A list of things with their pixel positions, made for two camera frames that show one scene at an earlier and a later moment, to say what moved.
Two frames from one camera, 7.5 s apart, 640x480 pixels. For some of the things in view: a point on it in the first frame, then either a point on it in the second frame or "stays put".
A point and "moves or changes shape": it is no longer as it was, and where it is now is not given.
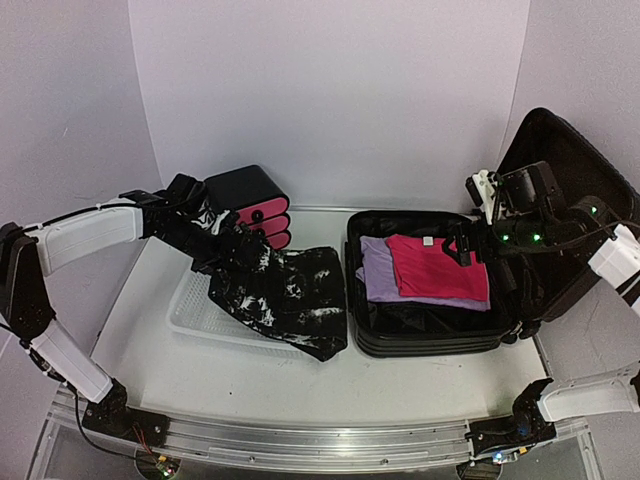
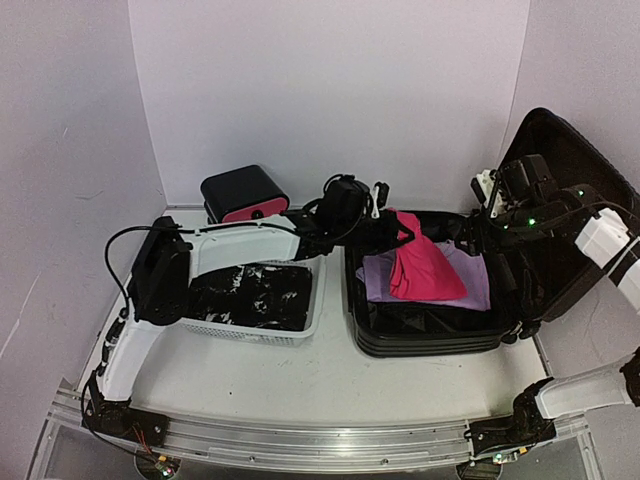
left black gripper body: [221, 248] to [371, 239]
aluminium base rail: [317, 444] stays put
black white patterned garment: [297, 295] moves or changes shape
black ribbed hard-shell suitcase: [577, 167] stays put
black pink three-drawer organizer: [256, 199] stays put
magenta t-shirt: [424, 268] moves or changes shape
